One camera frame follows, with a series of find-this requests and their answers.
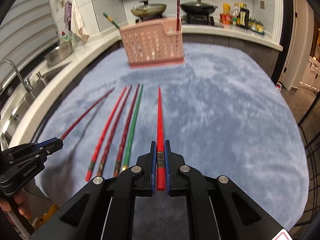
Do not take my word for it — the black wok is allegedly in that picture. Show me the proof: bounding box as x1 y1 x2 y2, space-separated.
180 0 218 16

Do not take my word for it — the green chopstick in basket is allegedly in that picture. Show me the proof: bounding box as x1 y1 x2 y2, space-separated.
103 12 120 29

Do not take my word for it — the maroon chopstick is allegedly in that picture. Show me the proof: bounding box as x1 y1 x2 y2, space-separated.
97 85 132 177

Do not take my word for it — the dark soy sauce bottle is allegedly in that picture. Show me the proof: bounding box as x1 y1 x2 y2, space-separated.
237 3 249 30

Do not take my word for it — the kitchen faucet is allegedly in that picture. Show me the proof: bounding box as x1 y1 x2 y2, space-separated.
1 59 33 94

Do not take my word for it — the red chopstick in basket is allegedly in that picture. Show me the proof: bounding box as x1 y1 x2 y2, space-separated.
176 0 180 31

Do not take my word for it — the clear oil bottle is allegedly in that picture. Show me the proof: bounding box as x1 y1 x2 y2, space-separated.
231 3 240 26

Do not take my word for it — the red snack packet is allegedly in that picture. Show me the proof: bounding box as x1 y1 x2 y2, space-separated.
220 3 232 24

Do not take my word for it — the green dish soap bottle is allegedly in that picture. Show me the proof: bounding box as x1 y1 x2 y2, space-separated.
61 31 72 43

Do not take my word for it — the steel sink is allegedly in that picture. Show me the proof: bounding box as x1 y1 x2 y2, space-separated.
1 62 69 150

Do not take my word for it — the pink perforated utensil basket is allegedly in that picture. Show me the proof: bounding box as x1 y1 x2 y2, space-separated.
119 18 184 68

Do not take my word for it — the gas stove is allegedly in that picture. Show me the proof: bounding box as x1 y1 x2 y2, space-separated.
135 14 223 28

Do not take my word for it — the steel colander bowl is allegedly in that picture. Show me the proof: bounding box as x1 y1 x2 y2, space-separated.
44 41 74 66

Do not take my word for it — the purple hanging cloth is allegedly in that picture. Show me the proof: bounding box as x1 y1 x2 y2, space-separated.
63 1 72 31

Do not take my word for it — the lidded olive pan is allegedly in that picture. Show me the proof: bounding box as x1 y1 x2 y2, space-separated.
130 0 167 18

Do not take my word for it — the blue-grey fleece table mat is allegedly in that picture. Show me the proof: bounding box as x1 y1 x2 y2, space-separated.
35 43 309 230

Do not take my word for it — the hanging white towel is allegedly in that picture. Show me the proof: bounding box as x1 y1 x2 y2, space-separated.
71 0 89 42

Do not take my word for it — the dark red chopstick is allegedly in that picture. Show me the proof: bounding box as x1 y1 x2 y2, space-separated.
60 87 115 141
113 83 140 177

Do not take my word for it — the bright red chopstick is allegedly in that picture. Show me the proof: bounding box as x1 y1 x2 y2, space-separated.
156 87 166 191

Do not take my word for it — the small jars tray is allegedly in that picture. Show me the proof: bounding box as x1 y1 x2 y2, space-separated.
248 18 265 36

